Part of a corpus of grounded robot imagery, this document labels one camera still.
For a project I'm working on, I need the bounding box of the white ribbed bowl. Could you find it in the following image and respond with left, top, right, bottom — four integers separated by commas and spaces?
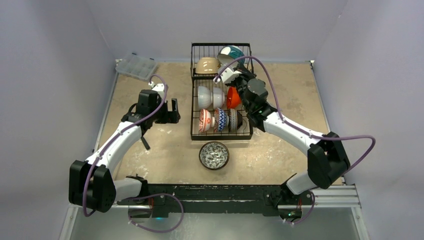
197, 86, 213, 109

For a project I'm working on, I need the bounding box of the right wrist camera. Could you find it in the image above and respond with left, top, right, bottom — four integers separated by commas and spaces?
213, 65, 241, 84

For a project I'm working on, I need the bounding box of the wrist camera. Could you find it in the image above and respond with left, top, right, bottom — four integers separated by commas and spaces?
213, 65, 241, 84
148, 81, 168, 99

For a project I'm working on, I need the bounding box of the orange white bowl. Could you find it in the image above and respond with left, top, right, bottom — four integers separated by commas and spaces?
226, 86, 242, 109

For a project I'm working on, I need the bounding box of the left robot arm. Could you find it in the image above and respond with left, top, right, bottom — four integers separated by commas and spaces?
68, 89, 181, 213

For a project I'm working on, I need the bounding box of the aluminium frame rail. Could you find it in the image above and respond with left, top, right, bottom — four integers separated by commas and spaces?
60, 185, 369, 240

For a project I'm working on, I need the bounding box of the red patterned black bowl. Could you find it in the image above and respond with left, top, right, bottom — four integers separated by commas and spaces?
213, 108, 229, 133

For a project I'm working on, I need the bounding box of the clear plastic organizer box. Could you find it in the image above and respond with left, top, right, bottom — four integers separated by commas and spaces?
115, 53, 158, 82

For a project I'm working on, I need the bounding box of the grey floral black bowl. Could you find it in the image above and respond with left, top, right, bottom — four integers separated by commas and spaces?
198, 141, 230, 171

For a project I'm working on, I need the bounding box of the brown beige bowl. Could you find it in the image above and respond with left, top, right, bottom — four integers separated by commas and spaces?
228, 108, 243, 133

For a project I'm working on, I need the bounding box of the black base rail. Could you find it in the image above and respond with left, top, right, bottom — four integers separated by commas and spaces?
117, 183, 313, 219

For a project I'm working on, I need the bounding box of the small hammer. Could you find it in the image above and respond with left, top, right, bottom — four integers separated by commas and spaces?
140, 136, 151, 151

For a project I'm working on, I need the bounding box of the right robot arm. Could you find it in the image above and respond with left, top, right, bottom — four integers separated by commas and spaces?
229, 70, 351, 204

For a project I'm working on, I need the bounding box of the cream beige bowl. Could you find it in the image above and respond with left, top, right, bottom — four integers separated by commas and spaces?
195, 57, 221, 75

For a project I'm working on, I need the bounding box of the teal white bowl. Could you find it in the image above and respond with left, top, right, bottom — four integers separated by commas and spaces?
217, 45, 244, 66

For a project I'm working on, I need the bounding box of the black wire dish rack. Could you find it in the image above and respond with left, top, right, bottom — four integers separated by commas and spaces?
189, 42, 255, 142

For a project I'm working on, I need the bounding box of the red floral bowl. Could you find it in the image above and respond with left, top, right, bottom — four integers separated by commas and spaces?
199, 108, 213, 133

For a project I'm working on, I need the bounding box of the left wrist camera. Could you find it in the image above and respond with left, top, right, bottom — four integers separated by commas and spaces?
148, 81, 168, 99

